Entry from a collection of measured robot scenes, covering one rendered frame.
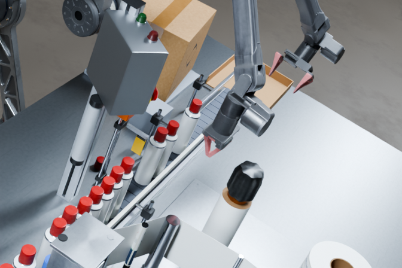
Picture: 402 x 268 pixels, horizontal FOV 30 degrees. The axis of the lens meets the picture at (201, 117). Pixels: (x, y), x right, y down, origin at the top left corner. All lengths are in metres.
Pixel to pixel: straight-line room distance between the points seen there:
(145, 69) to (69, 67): 2.45
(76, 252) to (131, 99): 0.38
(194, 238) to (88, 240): 0.36
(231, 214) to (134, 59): 0.57
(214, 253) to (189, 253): 0.07
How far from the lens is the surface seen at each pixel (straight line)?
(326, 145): 2.89
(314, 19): 2.30
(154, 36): 1.73
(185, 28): 2.57
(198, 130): 2.55
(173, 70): 2.58
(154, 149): 2.15
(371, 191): 2.80
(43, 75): 4.05
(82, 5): 2.38
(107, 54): 1.78
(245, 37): 1.82
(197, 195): 2.30
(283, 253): 2.27
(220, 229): 2.09
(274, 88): 3.04
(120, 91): 1.74
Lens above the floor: 2.36
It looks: 35 degrees down
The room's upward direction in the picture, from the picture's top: 24 degrees clockwise
